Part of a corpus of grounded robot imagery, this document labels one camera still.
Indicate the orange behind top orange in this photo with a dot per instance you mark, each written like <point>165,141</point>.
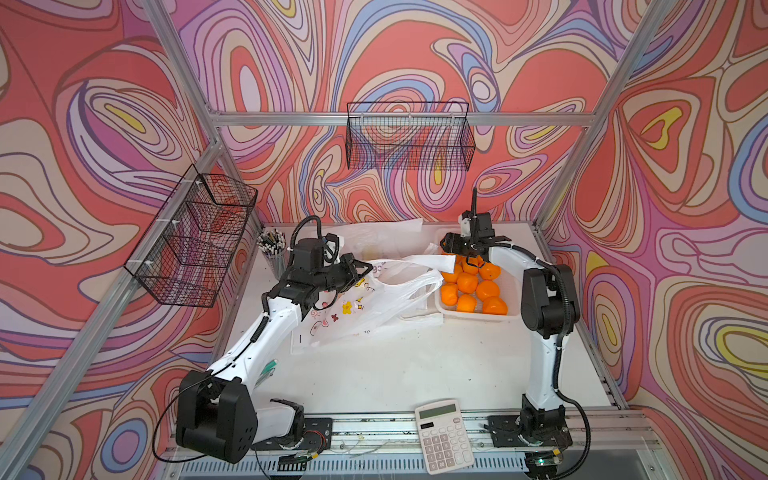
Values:
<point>453,275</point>

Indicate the white printed plastic bag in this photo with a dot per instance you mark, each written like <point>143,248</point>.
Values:
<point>391,299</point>

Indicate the lower left orange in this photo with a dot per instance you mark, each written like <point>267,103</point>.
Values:
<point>466,303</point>

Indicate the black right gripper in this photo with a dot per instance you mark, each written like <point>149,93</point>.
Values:
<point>452,243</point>

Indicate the metal pen cup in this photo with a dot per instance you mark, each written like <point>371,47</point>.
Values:
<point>272,244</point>

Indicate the right rear orange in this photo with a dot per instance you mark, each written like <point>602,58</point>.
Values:
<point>489,271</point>

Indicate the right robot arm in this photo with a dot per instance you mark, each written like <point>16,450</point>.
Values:
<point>549,308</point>

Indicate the top orange in basket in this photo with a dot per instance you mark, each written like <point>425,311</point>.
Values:
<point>487,289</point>

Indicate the white plastic basket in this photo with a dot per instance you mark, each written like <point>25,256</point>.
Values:
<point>510,286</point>

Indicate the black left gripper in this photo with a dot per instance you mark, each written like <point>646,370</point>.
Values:
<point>348,267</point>

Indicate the black wire basket left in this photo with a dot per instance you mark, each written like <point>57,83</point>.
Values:
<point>183,259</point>

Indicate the pink desk calculator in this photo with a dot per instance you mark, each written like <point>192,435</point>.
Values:
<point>443,437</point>

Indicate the black wire basket rear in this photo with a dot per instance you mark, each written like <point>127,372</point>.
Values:
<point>400,135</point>

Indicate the black wire basket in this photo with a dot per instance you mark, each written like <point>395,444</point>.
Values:
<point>400,135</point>
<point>183,259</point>

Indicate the bottom edge orange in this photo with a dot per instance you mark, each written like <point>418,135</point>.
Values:
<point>494,306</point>

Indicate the green pen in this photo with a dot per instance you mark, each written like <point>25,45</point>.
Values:
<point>266,373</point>

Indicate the large front orange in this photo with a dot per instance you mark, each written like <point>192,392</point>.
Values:
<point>471,264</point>

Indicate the left orange in basket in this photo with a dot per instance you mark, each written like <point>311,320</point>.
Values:
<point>449,294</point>

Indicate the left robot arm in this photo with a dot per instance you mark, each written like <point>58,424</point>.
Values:
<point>218,411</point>

